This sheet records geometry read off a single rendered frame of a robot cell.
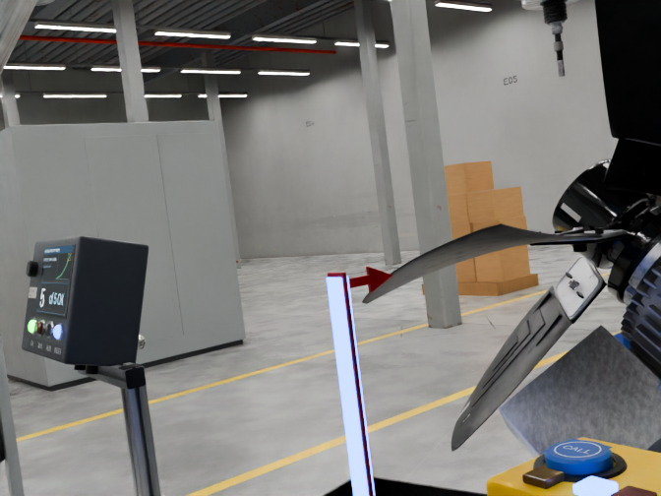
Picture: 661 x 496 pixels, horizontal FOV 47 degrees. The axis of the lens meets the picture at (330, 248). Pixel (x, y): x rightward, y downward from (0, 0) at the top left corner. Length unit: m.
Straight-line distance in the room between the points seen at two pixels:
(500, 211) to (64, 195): 4.89
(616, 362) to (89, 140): 6.41
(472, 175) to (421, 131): 2.37
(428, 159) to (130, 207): 2.76
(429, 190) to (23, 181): 3.54
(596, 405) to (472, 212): 8.39
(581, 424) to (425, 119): 6.35
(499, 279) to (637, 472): 8.62
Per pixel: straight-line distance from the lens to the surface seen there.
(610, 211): 0.95
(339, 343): 0.68
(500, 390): 1.01
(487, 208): 9.07
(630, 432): 0.86
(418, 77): 7.16
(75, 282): 1.17
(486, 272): 9.20
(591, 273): 1.00
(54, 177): 6.90
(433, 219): 7.07
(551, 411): 0.87
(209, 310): 7.47
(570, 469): 0.49
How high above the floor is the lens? 1.25
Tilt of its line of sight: 3 degrees down
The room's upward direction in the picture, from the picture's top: 7 degrees counter-clockwise
